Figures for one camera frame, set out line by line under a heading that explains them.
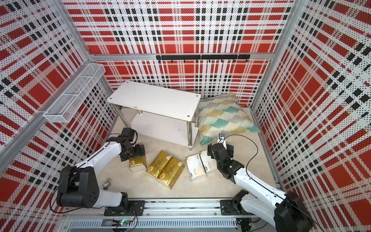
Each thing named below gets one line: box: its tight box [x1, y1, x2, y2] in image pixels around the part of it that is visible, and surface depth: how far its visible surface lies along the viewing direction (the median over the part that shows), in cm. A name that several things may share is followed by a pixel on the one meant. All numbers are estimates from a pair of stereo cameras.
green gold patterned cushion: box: [198, 93, 261, 146], surface depth 95 cm
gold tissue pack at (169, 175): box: [157, 156, 186, 190], surface depth 81 cm
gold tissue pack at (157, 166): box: [145, 150, 173, 179], surface depth 84 cm
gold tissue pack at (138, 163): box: [128, 143, 147, 173], surface depth 84 cm
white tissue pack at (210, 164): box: [199, 149, 218, 174], surface depth 86 cm
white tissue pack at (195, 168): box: [185, 153, 207, 182], surface depth 85 cm
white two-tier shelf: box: [106, 81, 201, 150], surface depth 88 cm
